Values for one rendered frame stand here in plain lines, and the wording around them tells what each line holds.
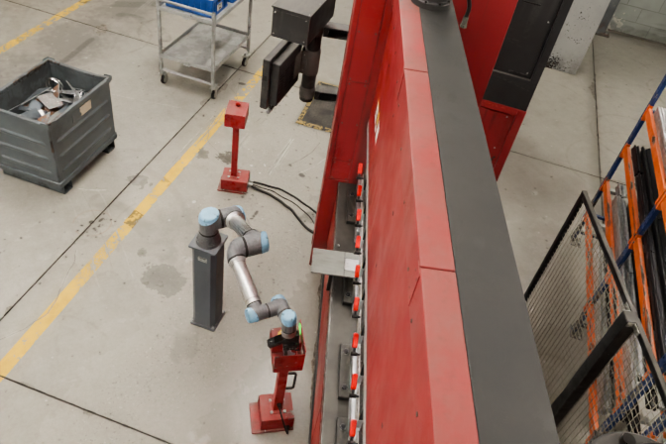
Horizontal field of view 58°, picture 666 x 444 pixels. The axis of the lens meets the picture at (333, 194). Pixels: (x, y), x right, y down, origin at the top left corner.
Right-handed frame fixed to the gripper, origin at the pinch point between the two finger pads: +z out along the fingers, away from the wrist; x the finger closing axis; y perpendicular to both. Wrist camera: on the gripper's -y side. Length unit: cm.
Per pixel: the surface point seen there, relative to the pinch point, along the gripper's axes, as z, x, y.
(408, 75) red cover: -152, 23, 51
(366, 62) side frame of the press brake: -100, 122, 62
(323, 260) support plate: -24, 42, 27
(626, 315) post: -118, -75, 104
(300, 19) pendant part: -116, 147, 27
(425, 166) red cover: -153, -34, 41
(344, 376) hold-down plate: -14.6, -24.6, 26.2
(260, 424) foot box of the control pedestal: 72, 0, -14
